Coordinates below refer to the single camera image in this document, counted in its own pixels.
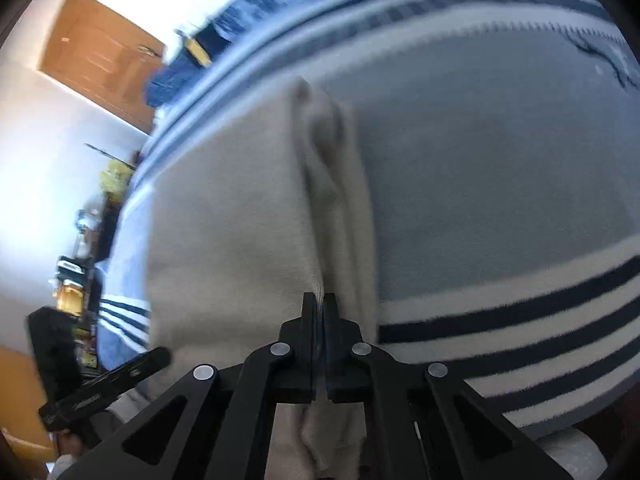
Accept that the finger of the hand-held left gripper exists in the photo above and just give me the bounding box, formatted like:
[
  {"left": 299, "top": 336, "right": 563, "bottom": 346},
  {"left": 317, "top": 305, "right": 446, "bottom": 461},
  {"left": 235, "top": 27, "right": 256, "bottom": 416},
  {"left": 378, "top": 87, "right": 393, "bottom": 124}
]
[{"left": 82, "top": 346, "right": 173, "bottom": 405}]

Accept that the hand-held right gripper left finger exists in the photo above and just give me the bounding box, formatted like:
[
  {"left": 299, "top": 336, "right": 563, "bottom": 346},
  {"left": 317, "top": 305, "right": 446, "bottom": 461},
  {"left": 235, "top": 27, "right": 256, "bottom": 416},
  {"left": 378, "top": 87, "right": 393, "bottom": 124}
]
[{"left": 52, "top": 292, "right": 318, "bottom": 480}]

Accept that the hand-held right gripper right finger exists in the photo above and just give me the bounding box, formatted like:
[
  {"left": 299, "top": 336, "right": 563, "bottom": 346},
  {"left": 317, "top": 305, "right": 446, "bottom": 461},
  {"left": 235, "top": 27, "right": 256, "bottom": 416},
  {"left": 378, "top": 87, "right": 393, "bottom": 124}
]
[{"left": 323, "top": 293, "right": 574, "bottom": 480}]

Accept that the cream knit sweater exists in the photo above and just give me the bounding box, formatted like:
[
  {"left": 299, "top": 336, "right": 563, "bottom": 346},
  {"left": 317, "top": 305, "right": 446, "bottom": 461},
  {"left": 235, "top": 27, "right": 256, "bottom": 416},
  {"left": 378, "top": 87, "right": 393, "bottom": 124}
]
[{"left": 145, "top": 76, "right": 382, "bottom": 480}]

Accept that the orange wooden furniture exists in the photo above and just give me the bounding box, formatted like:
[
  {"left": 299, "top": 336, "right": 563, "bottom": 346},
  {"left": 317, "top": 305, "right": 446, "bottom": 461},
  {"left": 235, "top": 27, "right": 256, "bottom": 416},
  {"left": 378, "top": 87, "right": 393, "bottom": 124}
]
[{"left": 0, "top": 344, "right": 58, "bottom": 463}]

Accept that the yellow plush toy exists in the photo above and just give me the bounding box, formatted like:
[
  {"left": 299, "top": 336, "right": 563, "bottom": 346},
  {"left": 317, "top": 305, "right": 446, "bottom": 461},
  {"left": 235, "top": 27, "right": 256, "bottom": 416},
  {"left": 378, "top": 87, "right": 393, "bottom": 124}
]
[{"left": 99, "top": 159, "right": 135, "bottom": 203}]

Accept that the blue white striped blanket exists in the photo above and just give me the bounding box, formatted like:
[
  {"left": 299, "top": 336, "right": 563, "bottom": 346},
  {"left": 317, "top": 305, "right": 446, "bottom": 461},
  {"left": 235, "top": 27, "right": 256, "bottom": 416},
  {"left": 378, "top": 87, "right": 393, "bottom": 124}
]
[{"left": 96, "top": 0, "right": 640, "bottom": 442}]

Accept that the white cloth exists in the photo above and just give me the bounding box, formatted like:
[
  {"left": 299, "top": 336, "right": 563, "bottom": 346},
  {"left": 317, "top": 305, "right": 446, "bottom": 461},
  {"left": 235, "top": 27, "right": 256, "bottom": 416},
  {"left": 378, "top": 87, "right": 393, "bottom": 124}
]
[{"left": 537, "top": 426, "right": 610, "bottom": 480}]

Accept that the blue patterned cloth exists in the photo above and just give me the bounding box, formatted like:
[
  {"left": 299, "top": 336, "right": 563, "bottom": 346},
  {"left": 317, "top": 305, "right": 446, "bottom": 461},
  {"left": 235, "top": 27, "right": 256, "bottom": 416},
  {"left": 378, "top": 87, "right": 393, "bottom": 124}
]
[{"left": 145, "top": 0, "right": 281, "bottom": 108}]

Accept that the brown wooden door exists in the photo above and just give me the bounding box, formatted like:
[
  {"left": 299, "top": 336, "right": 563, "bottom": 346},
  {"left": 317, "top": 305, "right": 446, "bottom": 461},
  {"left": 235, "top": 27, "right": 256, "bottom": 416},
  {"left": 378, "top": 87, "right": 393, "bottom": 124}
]
[{"left": 39, "top": 0, "right": 167, "bottom": 136}]

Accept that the yellow object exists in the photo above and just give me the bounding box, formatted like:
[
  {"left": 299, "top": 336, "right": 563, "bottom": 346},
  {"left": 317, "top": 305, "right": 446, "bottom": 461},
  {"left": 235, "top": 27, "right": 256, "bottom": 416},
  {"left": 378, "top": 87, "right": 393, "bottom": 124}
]
[{"left": 182, "top": 37, "right": 213, "bottom": 67}]

